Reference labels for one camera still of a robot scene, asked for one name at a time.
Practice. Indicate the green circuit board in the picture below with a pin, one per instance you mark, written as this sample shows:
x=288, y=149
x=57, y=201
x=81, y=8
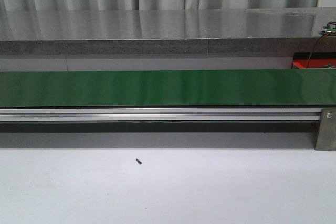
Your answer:
x=329, y=28

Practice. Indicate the aluminium conveyor side rail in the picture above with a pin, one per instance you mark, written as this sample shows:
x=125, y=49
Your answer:
x=160, y=114

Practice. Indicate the grey stone counter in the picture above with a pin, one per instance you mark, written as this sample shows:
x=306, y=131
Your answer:
x=118, y=32

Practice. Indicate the green conveyor belt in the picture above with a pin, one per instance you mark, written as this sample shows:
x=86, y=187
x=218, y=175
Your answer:
x=248, y=87

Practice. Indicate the red bin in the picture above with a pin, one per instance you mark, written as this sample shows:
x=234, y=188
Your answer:
x=316, y=60

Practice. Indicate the metal conveyor support bracket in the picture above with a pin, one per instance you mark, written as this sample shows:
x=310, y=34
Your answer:
x=326, y=134

